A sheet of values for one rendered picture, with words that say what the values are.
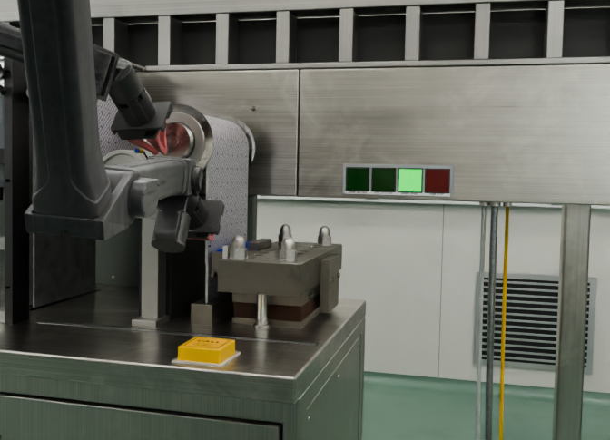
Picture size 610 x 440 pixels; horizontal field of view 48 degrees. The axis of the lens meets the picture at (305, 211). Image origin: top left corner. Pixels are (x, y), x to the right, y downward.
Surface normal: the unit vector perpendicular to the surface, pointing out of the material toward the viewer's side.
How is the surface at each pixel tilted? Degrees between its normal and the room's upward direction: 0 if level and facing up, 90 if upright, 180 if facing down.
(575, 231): 90
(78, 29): 96
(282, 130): 90
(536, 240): 90
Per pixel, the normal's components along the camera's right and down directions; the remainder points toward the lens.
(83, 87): 0.99, 0.13
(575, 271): -0.24, 0.04
